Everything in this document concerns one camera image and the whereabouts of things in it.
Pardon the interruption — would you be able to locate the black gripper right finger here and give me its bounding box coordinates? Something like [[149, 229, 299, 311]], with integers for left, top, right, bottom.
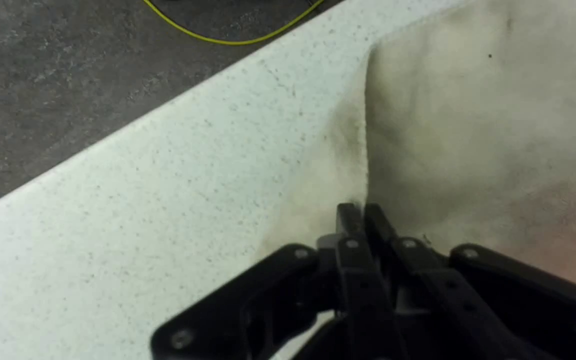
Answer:
[[364, 201, 576, 360]]

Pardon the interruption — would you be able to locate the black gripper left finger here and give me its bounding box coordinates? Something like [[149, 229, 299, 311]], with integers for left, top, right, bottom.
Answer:
[[147, 201, 404, 360]]

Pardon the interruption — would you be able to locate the stained beige cloth towel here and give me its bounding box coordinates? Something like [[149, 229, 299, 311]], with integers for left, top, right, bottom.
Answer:
[[253, 0, 576, 295]]

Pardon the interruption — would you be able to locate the yellow floor cable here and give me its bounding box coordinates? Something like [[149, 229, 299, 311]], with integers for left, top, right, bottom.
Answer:
[[141, 0, 329, 48]]

